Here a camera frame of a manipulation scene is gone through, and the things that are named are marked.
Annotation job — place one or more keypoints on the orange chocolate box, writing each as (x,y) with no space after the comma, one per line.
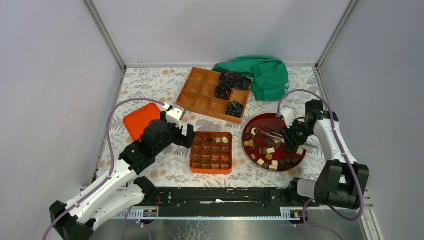
(209,157)

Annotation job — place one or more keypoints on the dark rolled fabric front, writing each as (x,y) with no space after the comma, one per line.
(234,109)

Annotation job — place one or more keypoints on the dark rolled fabric middle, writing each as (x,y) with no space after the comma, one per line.
(222,92)

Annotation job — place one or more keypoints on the metal serving tongs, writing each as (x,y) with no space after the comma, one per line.
(268,132)

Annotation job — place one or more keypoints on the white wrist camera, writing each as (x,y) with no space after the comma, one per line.
(288,116)
(174,114)

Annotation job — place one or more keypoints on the wooden compartment organizer tray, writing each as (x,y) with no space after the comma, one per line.
(198,96)

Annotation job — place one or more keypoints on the orange box lid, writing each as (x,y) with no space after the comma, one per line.
(137,121)

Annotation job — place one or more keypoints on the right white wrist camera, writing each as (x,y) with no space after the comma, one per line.
(288,116)

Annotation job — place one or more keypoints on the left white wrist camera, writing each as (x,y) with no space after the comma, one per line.
(174,114)

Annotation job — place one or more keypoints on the aluminium frame rail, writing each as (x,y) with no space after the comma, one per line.
(291,215)

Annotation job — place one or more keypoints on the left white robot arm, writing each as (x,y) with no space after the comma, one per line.
(112,185)

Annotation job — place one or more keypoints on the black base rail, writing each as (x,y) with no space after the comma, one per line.
(226,202)

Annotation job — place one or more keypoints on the dark rolled fabric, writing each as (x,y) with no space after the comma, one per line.
(234,109)
(234,80)
(222,92)

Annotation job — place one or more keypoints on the green cloth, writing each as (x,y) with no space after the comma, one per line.
(270,77)

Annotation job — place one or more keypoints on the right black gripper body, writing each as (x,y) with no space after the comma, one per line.
(297,134)

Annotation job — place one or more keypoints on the dark rolled fabric back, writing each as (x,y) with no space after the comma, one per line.
(234,80)

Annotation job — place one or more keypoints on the red round plate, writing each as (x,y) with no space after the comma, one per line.
(269,153)

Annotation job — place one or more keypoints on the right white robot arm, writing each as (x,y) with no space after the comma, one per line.
(342,181)

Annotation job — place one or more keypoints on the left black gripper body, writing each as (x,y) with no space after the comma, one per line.
(174,135)

